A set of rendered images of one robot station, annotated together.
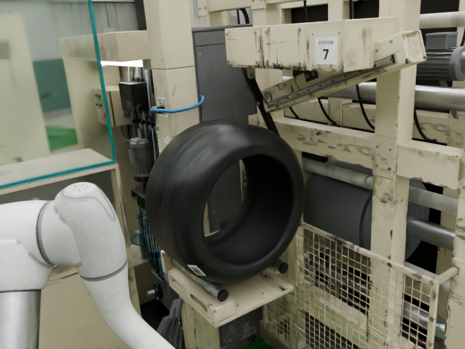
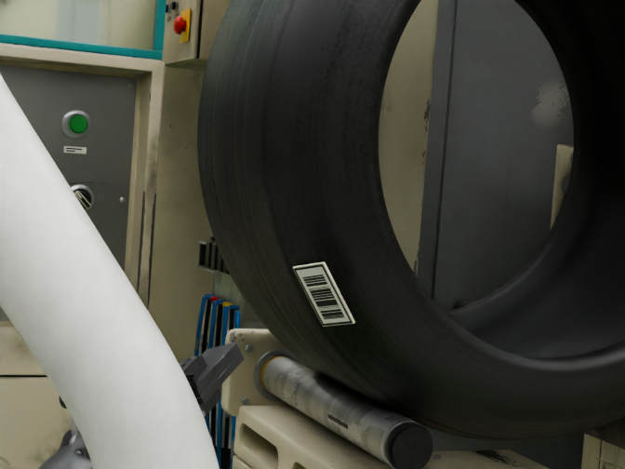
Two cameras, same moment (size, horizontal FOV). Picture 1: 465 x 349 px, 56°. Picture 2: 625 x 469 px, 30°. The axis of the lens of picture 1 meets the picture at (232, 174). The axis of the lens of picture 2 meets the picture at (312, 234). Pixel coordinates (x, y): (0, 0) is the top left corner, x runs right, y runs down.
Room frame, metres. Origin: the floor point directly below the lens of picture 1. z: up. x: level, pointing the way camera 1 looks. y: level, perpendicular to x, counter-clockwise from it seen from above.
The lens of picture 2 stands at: (0.32, -0.05, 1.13)
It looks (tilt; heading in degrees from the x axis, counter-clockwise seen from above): 3 degrees down; 12
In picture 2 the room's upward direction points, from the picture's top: 4 degrees clockwise
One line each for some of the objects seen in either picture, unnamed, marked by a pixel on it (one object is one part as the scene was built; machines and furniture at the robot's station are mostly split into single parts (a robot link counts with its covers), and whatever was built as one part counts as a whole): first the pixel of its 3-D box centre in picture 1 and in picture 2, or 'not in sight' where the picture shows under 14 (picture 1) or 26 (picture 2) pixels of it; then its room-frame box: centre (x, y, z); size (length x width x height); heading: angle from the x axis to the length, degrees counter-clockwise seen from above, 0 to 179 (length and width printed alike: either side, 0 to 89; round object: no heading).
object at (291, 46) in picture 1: (301, 45); not in sight; (1.61, -0.27, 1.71); 0.61 x 0.25 x 0.15; 34
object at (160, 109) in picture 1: (177, 104); not in sight; (1.75, 0.20, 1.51); 0.19 x 0.19 x 0.06; 34
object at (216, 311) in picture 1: (198, 290); (328, 468); (1.47, 0.16, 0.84); 0.36 x 0.09 x 0.06; 34
